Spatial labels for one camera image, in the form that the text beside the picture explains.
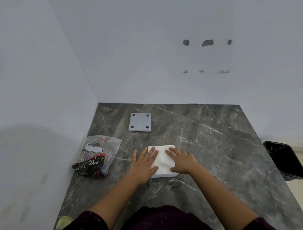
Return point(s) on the grey square box base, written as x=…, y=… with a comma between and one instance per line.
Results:
x=140, y=122

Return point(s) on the yellowed corner sticker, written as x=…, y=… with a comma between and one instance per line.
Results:
x=63, y=223

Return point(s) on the person's left forearm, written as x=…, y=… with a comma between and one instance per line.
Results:
x=116, y=201

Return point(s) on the Dove tissue plastic packet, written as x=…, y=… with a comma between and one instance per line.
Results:
x=94, y=163

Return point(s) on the white stickered tissue box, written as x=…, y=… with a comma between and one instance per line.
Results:
x=165, y=176

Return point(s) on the person's right hand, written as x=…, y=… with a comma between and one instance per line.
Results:
x=184, y=163

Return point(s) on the trash bin with black liner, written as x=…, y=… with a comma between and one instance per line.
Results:
x=284, y=158

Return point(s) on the person's dark maroon top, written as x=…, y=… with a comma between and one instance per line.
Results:
x=161, y=219

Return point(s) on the person's left hand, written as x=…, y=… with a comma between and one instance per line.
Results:
x=142, y=168

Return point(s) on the person's right forearm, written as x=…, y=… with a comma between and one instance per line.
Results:
x=225, y=199

